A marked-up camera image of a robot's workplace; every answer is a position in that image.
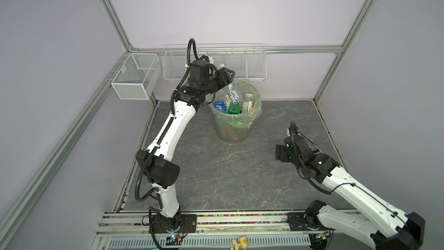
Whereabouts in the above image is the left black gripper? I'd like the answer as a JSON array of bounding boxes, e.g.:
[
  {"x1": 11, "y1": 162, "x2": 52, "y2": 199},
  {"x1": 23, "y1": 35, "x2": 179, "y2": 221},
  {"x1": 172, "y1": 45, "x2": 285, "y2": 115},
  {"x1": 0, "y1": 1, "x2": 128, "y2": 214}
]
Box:
[{"x1": 202, "y1": 67, "x2": 235, "y2": 95}]

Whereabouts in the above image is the clear bottle blue label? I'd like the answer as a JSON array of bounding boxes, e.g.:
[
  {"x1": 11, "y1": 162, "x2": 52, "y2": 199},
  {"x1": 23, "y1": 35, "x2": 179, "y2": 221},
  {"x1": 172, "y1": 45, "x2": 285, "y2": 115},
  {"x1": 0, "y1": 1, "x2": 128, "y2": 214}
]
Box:
[{"x1": 213, "y1": 94, "x2": 227, "y2": 113}]

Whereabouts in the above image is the clear bottle dark blue neck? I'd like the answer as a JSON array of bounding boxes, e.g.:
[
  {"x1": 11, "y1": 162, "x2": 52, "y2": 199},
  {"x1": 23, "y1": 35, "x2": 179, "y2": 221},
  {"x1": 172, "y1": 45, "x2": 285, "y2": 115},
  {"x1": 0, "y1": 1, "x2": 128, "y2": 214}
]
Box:
[{"x1": 221, "y1": 69, "x2": 243, "y2": 106}]

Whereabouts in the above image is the green bottle yellow cap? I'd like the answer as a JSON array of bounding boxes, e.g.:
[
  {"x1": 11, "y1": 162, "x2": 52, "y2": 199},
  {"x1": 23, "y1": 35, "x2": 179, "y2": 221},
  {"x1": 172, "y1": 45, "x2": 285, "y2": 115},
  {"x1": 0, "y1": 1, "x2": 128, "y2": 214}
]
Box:
[{"x1": 227, "y1": 102, "x2": 242, "y2": 115}]

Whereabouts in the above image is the clear bottle orange label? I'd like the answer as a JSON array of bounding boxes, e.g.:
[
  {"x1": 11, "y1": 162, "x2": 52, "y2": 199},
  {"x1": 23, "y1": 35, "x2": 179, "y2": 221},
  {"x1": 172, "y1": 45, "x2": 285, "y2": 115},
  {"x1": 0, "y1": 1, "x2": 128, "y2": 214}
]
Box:
[{"x1": 242, "y1": 93, "x2": 254, "y2": 113}]

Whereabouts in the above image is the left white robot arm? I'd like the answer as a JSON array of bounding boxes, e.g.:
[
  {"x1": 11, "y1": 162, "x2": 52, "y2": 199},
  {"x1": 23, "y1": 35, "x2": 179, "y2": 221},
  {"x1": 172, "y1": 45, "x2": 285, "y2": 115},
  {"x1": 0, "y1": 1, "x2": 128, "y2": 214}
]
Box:
[{"x1": 134, "y1": 39, "x2": 235, "y2": 231}]

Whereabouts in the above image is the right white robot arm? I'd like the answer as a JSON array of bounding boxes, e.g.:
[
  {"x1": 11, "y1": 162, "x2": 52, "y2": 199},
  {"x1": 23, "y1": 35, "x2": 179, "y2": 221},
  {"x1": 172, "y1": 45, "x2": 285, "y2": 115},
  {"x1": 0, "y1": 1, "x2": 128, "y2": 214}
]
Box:
[{"x1": 275, "y1": 122, "x2": 426, "y2": 250}]

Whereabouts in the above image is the green-lined mesh waste bin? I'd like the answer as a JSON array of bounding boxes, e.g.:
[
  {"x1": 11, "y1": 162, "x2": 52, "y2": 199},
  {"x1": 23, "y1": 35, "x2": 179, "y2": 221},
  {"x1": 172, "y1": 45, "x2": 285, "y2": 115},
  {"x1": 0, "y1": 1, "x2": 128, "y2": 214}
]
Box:
[{"x1": 209, "y1": 79, "x2": 262, "y2": 144}]

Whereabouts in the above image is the yellow toy figure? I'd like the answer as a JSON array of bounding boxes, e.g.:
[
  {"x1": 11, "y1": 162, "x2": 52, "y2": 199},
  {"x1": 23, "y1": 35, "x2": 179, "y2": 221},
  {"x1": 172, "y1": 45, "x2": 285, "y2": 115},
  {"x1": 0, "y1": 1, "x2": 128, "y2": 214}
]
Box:
[{"x1": 230, "y1": 236, "x2": 249, "y2": 250}]

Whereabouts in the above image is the white wire wall shelf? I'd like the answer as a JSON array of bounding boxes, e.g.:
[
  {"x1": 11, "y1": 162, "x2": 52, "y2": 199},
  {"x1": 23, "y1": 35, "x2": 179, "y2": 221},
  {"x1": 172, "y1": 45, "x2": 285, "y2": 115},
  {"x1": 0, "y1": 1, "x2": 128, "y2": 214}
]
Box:
[{"x1": 163, "y1": 44, "x2": 268, "y2": 81}]

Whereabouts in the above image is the white mesh wall basket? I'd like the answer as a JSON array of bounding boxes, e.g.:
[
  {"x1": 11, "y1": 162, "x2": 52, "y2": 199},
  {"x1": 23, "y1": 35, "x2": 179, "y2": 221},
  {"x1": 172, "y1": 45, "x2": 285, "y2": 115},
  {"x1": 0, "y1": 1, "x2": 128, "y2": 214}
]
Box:
[{"x1": 111, "y1": 53, "x2": 162, "y2": 100}]

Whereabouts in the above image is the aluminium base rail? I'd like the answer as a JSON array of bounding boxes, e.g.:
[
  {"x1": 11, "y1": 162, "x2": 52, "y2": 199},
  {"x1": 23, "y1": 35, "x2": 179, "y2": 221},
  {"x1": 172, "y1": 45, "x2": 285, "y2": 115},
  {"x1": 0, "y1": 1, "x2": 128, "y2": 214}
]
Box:
[{"x1": 94, "y1": 210, "x2": 346, "y2": 237}]

